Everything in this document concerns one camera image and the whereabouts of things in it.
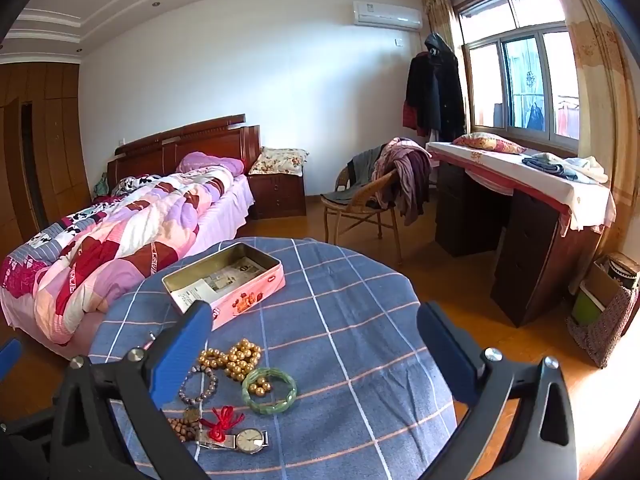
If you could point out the floral pillow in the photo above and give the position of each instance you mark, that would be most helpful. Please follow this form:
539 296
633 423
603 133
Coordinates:
487 142

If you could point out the pink purple garment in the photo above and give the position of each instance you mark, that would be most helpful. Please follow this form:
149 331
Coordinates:
405 175

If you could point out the red knot charm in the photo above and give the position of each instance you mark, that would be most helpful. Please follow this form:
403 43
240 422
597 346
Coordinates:
220 422

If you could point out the floral cushion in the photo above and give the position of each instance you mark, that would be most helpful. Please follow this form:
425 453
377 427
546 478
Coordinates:
280 160

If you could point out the silver wrist watch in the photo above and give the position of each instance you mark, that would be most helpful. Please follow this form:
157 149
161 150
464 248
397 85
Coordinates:
249 440

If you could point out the white air conditioner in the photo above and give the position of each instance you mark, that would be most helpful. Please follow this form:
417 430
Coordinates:
387 14

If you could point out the pile of folded clothes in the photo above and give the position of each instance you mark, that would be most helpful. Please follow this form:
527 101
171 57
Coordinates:
560 167

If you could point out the pink tin box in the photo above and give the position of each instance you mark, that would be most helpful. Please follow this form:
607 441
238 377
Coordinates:
240 301

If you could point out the pink patchwork quilt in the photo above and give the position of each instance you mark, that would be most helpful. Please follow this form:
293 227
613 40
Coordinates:
125 240

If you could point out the green jade bangle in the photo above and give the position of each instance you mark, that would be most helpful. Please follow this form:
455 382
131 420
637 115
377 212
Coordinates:
270 408

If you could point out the wicker chair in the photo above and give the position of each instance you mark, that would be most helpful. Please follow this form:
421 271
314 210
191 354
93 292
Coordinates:
350 210

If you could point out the yellow patterned curtain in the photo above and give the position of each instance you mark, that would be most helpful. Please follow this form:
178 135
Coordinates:
595 85
440 15

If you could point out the wooden wardrobe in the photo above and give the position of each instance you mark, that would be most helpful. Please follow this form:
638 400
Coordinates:
50 160

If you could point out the teal bag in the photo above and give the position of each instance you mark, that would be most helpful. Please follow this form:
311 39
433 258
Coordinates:
101 185

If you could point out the woven basket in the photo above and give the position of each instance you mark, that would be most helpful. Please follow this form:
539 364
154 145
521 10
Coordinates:
610 330

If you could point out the grey garment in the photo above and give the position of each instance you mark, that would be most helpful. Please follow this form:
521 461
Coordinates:
362 165

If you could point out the purple pillow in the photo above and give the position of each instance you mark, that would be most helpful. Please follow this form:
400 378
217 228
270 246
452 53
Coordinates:
210 162

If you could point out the wooden bed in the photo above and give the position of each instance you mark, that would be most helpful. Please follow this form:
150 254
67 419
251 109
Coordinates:
200 142

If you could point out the cardboard box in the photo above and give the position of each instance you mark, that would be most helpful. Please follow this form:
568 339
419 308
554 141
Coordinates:
602 280

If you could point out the dark wooden desk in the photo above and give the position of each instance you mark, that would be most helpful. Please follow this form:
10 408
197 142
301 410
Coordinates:
530 260

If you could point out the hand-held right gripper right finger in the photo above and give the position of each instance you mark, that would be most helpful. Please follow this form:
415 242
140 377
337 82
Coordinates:
445 355

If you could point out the white desk cloth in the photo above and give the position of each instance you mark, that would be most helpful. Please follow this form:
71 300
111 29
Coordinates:
500 167

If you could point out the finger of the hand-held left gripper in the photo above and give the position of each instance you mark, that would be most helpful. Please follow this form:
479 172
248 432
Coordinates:
7 362

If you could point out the wooden nightstand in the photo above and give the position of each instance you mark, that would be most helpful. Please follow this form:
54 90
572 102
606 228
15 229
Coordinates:
277 195

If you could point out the black hanging coats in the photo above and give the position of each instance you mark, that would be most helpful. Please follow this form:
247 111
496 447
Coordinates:
440 90

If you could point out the window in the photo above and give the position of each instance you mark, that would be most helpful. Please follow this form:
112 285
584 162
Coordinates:
520 80

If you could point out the green bin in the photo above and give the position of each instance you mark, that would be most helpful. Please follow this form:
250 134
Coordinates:
586 307

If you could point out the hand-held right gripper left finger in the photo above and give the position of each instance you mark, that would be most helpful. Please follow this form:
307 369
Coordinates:
186 355

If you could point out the red hanging garment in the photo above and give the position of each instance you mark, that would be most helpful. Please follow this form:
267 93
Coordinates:
409 116

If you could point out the black and white cloth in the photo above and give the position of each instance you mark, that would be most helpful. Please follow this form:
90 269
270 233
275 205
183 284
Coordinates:
132 183

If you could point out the blue checked tablecloth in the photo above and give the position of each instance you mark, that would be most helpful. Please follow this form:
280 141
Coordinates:
350 310

